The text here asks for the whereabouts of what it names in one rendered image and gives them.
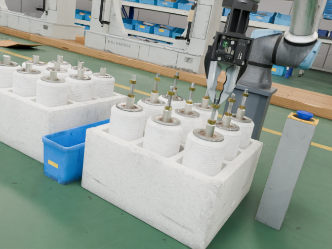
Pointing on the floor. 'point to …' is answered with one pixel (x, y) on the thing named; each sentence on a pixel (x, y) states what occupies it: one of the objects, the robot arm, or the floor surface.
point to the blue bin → (66, 153)
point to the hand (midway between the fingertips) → (217, 96)
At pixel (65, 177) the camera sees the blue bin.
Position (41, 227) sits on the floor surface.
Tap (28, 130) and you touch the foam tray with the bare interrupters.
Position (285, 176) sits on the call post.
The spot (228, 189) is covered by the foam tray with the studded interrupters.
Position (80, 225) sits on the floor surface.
